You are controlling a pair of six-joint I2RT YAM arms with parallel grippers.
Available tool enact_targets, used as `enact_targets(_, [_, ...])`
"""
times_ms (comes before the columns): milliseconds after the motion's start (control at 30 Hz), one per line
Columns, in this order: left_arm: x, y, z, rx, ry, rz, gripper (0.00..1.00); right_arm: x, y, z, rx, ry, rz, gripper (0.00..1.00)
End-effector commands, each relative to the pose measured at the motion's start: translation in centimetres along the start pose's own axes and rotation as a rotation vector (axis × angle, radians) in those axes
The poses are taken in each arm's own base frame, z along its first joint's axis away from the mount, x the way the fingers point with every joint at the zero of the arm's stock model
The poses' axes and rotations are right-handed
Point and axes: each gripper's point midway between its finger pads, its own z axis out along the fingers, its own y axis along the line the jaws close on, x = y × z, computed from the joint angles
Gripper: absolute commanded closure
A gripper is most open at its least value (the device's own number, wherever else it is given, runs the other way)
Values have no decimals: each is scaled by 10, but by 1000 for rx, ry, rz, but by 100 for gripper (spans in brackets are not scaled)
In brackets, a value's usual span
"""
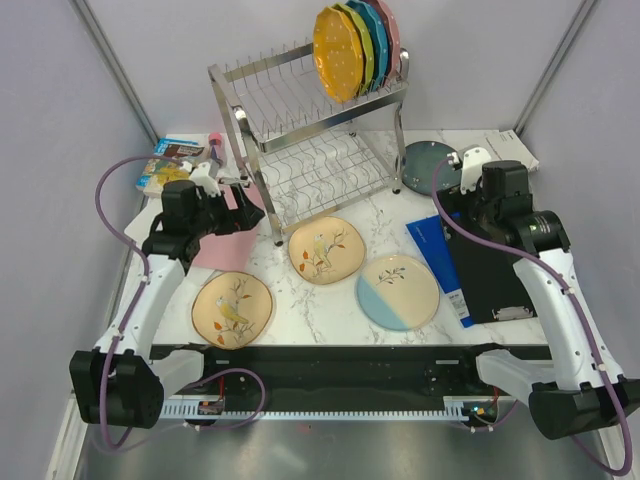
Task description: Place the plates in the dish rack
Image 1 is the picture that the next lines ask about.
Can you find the black clipboard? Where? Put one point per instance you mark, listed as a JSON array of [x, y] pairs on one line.
[[490, 286]]

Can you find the green scalloped plate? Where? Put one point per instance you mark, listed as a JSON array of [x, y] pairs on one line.
[[364, 36]]

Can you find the steel two-tier dish rack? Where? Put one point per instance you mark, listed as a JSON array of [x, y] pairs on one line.
[[308, 155]]

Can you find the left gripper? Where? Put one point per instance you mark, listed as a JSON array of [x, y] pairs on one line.
[[243, 218]]

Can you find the white cable duct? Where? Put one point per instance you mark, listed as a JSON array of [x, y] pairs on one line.
[[205, 408]]

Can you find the cream and blue plate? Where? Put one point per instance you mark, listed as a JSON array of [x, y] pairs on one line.
[[398, 293]]

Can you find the dark blue-grey plate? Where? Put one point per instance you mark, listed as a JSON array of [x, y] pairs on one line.
[[421, 160]]

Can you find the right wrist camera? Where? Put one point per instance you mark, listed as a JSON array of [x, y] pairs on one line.
[[470, 163]]

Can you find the pink capped tube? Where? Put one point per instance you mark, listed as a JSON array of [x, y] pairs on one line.
[[217, 152]]

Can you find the illustrated book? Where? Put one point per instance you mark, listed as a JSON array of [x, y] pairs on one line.
[[157, 173]]

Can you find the white spiral notebook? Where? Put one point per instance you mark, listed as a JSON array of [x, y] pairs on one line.
[[506, 145]]

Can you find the blue folder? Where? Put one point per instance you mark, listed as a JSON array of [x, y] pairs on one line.
[[430, 240]]

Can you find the white paper sheet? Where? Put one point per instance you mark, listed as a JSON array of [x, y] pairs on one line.
[[139, 228]]

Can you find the pink dotted plate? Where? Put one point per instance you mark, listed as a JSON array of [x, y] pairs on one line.
[[393, 36]]

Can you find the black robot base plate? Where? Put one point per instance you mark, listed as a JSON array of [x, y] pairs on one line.
[[340, 377]]

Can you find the yellow dotted plate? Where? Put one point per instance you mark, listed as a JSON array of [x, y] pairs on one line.
[[337, 54]]

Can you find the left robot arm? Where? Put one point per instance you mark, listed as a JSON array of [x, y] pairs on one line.
[[117, 383]]

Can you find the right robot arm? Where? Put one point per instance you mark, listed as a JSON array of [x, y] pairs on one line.
[[585, 389]]

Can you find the teal dotted plate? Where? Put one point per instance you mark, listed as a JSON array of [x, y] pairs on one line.
[[377, 33]]

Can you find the beige bird plate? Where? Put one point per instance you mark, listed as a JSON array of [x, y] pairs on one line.
[[326, 250], [231, 310]]

